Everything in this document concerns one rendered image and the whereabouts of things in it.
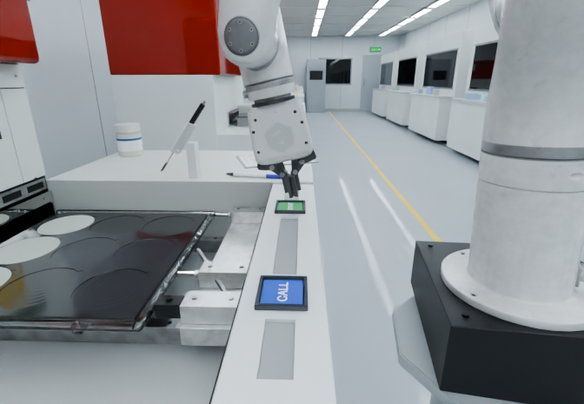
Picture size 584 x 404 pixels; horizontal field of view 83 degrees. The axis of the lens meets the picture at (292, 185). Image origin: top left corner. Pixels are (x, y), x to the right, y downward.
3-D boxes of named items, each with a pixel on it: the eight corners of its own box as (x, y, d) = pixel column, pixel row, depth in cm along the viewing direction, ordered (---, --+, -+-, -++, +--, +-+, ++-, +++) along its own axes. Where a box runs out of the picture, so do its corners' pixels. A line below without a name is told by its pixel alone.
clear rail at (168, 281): (130, 334, 41) (129, 325, 40) (210, 215, 77) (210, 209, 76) (142, 334, 41) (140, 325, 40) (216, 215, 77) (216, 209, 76)
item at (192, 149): (172, 179, 78) (166, 122, 74) (178, 174, 82) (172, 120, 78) (198, 179, 78) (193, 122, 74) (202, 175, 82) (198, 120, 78)
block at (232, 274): (199, 288, 51) (197, 271, 51) (205, 275, 55) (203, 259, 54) (250, 288, 51) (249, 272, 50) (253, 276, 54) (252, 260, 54)
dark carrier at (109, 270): (-127, 316, 43) (-129, 313, 43) (58, 214, 76) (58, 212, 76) (134, 322, 42) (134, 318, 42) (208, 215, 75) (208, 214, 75)
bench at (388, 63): (381, 119, 1050) (386, 51, 989) (369, 113, 1221) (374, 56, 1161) (415, 119, 1047) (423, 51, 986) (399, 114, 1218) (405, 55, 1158)
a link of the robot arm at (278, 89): (237, 88, 51) (242, 107, 52) (292, 76, 51) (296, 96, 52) (246, 87, 59) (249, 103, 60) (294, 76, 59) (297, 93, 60)
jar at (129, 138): (114, 156, 100) (109, 125, 97) (126, 152, 107) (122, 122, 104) (137, 157, 100) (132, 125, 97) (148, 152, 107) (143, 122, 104)
